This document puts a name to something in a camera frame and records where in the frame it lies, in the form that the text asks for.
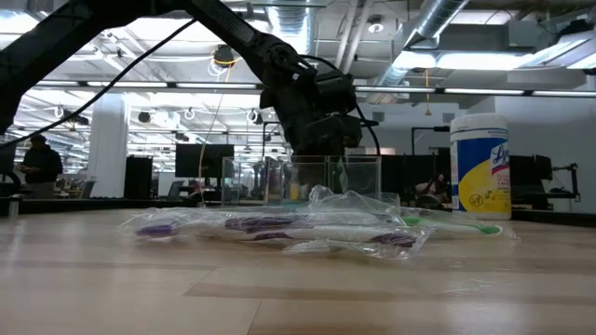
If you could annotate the clear acrylic organizer box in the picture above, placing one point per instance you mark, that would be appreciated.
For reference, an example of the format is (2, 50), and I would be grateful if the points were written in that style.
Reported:
(358, 177)

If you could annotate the pile of bagged purple toothbrushes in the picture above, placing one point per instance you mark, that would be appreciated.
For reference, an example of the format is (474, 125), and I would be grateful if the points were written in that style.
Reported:
(93, 205)

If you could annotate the smooth silver ventilation duct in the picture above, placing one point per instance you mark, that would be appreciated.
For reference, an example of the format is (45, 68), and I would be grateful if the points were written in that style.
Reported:
(437, 18)

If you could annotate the corrugated silver ventilation duct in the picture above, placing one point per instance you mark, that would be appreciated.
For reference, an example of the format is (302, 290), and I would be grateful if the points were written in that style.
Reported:
(295, 21)

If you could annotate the black ceiling camera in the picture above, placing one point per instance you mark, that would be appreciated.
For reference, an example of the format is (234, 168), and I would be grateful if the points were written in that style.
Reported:
(224, 55)

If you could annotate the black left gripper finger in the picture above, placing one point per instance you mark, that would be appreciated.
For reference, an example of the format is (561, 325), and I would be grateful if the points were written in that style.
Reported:
(309, 170)

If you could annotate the black pipe frame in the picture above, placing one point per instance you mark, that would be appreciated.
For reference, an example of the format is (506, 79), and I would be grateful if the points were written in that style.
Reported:
(440, 128)

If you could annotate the person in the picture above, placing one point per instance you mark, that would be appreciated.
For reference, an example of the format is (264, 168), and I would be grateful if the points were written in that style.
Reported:
(433, 191)
(42, 163)

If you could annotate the long ceiling light bar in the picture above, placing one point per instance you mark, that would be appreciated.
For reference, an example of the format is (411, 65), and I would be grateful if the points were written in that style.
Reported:
(209, 85)

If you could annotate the Lysol wipes canister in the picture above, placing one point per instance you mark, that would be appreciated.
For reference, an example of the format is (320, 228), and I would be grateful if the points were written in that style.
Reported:
(479, 177)

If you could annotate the bagged purple toothbrush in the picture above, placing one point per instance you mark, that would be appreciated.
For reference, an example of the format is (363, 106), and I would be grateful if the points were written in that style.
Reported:
(156, 230)
(261, 223)
(396, 240)

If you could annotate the black cabinet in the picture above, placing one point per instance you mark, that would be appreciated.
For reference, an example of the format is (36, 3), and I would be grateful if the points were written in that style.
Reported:
(138, 177)

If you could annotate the white square pillar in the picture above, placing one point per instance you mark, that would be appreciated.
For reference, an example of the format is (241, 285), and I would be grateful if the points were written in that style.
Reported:
(108, 149)

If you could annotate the black computer monitor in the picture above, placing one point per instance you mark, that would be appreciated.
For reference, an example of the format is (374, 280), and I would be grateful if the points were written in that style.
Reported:
(205, 160)

